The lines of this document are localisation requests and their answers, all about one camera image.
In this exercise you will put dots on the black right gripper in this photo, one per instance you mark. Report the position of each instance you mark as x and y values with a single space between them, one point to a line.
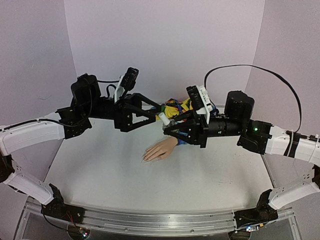
200 131

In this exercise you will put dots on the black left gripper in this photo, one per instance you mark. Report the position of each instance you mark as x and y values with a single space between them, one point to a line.
124 109

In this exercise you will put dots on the clear nail polish bottle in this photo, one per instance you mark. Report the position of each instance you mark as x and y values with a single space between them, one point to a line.
167 124

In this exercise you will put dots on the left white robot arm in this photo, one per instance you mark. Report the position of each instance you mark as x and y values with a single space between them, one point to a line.
25 134

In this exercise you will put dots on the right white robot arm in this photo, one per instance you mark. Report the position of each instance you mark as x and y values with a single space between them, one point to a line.
292 145

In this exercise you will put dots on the colourful rainbow jacket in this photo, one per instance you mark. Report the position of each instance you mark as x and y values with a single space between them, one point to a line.
173 108

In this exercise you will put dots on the mannequin hand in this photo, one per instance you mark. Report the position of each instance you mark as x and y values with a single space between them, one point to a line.
160 150

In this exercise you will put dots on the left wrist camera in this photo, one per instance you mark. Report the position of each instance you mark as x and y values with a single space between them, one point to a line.
126 83

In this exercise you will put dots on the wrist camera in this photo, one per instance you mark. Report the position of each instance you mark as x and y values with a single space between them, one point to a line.
200 100
126 83

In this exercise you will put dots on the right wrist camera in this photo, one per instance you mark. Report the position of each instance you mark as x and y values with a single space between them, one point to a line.
200 100

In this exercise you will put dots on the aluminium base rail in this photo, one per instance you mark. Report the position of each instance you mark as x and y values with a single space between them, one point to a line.
111 224

